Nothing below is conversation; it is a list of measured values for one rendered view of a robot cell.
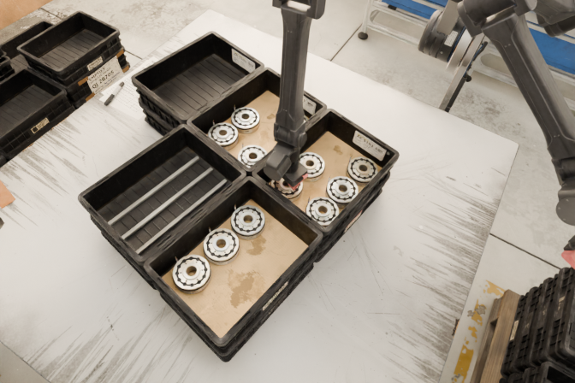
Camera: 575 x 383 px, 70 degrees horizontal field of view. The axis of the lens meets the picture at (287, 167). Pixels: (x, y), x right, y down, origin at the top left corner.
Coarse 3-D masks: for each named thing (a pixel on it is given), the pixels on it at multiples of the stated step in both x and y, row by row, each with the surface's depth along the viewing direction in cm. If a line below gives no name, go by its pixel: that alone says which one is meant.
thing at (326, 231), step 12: (348, 120) 141; (384, 144) 136; (396, 156) 133; (384, 168) 132; (264, 180) 125; (372, 180) 127; (276, 192) 122; (360, 192) 124; (288, 204) 120; (348, 204) 122; (336, 216) 119; (324, 228) 116
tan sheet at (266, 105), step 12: (264, 96) 160; (252, 108) 155; (264, 108) 156; (276, 108) 156; (228, 120) 151; (264, 120) 152; (264, 132) 149; (240, 144) 145; (252, 144) 145; (264, 144) 145
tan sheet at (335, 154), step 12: (312, 144) 147; (324, 144) 147; (336, 144) 148; (324, 156) 144; (336, 156) 144; (348, 156) 145; (336, 168) 141; (324, 180) 138; (312, 192) 135; (324, 192) 135; (300, 204) 132
